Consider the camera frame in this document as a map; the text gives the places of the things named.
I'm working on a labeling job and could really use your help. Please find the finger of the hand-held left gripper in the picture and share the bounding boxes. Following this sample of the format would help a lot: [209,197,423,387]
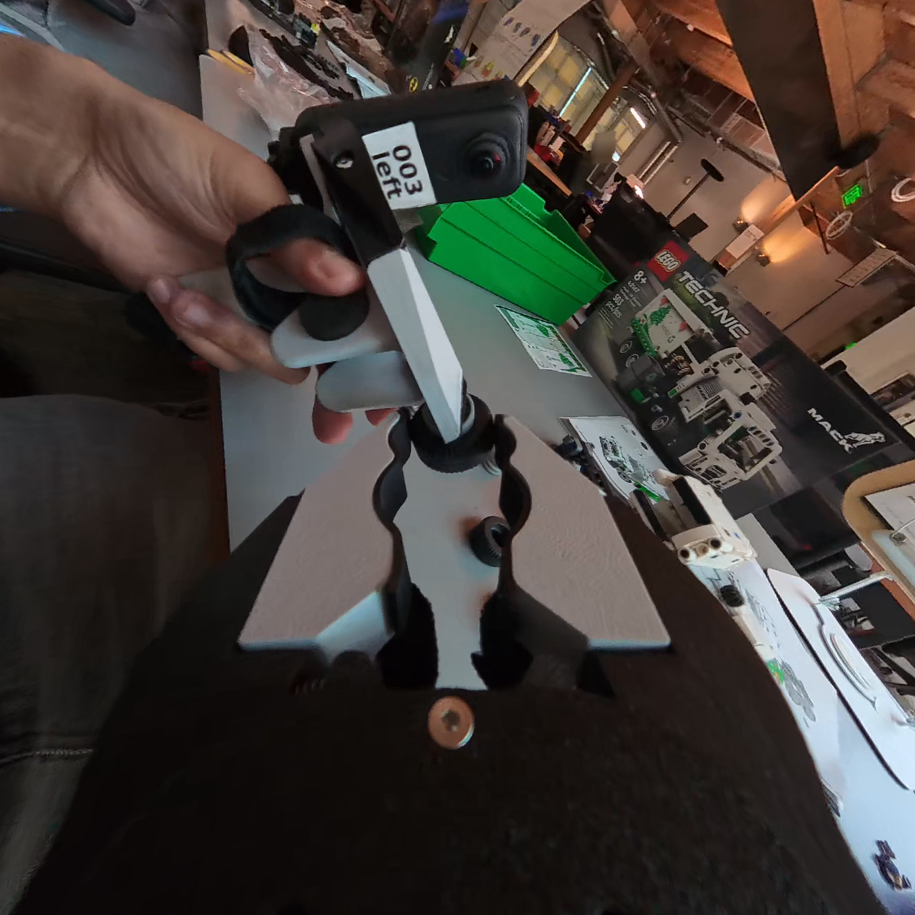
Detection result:
[366,245,470,442]

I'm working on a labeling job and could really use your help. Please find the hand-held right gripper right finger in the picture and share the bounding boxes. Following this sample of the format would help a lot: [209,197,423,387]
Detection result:
[479,418,673,651]

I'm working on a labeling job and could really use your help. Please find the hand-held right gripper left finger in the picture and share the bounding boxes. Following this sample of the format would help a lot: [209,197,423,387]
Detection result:
[239,418,437,655]

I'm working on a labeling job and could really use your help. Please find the lego instruction booklet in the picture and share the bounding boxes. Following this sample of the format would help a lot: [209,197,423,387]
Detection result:
[559,415,674,501]

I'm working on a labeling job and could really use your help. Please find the white lego truck model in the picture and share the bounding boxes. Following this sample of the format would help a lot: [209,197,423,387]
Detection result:
[663,470,756,574]

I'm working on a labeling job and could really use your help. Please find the dark lego set box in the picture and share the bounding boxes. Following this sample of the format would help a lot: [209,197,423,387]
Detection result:
[572,234,910,505]

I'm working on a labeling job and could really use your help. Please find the person's left hand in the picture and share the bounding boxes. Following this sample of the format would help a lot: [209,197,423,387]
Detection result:
[0,34,401,446]

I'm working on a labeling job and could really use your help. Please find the small black rubber tire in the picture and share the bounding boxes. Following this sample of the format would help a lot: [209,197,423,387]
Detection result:
[468,515,513,567]

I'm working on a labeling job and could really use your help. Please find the green white printed leaflet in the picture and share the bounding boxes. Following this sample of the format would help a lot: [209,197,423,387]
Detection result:
[495,305,593,378]

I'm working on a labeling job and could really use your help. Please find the green plastic bin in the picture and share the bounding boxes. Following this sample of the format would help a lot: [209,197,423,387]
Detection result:
[417,182,617,324]

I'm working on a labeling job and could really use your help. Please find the clear bag of black parts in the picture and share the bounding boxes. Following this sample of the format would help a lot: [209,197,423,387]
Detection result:
[234,20,360,102]

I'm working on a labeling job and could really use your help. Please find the person's grey pants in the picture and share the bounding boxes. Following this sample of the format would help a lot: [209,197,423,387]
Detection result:
[0,393,240,915]

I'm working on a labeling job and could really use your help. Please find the white stand base board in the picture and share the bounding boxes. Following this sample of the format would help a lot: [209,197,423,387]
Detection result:
[767,567,915,789]

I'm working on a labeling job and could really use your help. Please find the person's dark shirt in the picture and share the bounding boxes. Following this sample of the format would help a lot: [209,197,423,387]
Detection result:
[0,207,215,410]

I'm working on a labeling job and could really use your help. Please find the metal stand post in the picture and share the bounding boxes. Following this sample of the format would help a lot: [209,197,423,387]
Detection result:
[821,570,896,609]

